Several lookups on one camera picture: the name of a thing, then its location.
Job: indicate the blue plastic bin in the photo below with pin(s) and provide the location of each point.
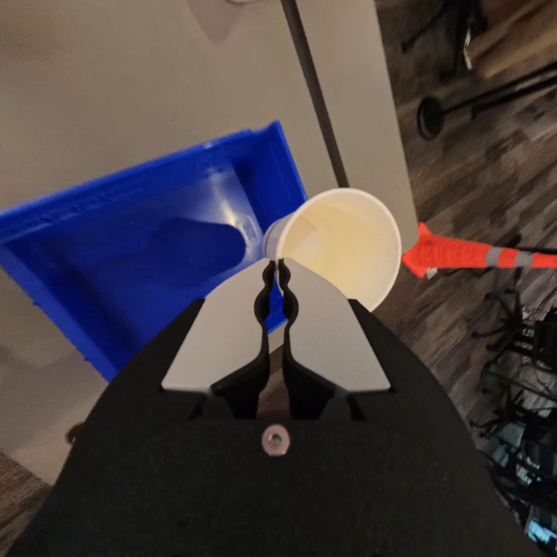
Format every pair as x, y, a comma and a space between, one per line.
108, 269

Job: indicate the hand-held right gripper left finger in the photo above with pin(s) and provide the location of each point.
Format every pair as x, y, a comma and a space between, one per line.
217, 343

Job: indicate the orange traffic cone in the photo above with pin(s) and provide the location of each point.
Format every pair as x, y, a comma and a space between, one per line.
448, 252

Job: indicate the metal table grommet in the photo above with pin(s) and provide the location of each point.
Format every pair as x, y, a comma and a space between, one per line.
73, 434

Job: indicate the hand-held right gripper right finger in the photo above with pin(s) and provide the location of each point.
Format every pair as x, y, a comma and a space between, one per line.
339, 343

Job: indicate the green-banded white paper cup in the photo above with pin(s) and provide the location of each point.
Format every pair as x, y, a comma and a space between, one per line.
348, 239

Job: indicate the black round-base floor stand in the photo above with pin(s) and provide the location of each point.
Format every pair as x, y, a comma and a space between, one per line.
430, 117

